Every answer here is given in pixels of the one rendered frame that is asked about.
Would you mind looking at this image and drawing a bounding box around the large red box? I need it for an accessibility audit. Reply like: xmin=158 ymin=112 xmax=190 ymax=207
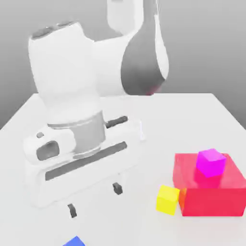
xmin=172 ymin=152 xmax=246 ymax=217

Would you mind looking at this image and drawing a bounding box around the small blue cube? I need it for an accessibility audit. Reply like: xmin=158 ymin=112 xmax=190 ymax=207
xmin=62 ymin=235 xmax=86 ymax=246

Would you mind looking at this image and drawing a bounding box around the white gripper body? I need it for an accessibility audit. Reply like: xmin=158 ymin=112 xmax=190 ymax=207
xmin=24 ymin=118 xmax=146 ymax=209

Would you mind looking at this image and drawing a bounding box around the small magenta cube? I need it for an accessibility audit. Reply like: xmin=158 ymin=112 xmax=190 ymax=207
xmin=196 ymin=148 xmax=227 ymax=178

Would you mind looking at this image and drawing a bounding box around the small yellow cube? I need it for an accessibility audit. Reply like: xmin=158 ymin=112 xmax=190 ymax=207
xmin=156 ymin=184 xmax=181 ymax=216

